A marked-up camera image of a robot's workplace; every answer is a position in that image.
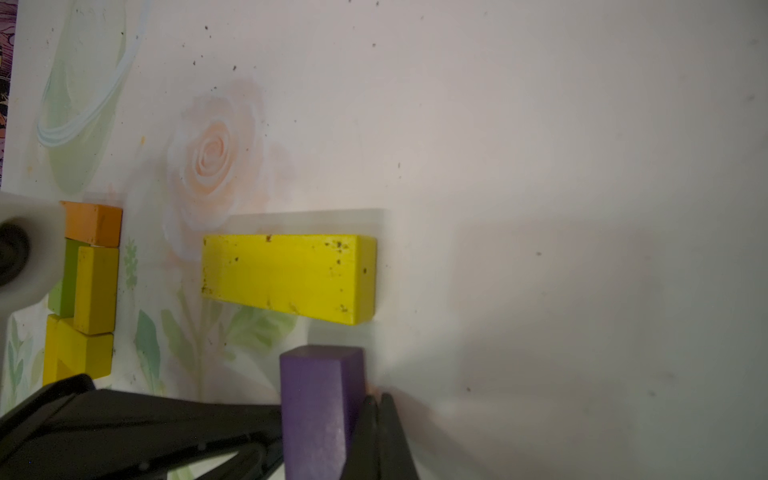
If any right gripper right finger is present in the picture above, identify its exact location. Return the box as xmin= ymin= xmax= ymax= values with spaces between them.
xmin=340 ymin=393 xmax=419 ymax=480

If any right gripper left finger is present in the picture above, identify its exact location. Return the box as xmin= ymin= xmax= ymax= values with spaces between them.
xmin=1 ymin=374 xmax=284 ymax=479

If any yellow long block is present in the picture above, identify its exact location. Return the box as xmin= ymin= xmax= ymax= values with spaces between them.
xmin=42 ymin=314 xmax=74 ymax=386
xmin=56 ymin=320 xmax=114 ymax=380

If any purple block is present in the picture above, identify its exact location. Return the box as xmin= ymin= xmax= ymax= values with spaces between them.
xmin=279 ymin=345 xmax=366 ymax=479

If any lime green block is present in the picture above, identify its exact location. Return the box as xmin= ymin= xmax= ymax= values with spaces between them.
xmin=48 ymin=239 xmax=89 ymax=318

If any yellow small block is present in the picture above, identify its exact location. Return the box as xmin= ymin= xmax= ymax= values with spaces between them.
xmin=73 ymin=246 xmax=119 ymax=335

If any orange block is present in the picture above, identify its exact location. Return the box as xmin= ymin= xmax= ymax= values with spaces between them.
xmin=60 ymin=201 xmax=123 ymax=248

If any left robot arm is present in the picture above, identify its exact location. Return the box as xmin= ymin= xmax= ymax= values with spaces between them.
xmin=1 ymin=192 xmax=66 ymax=340

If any clear glass bowl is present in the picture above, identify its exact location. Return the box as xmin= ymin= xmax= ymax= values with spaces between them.
xmin=35 ymin=1 xmax=153 ymax=195

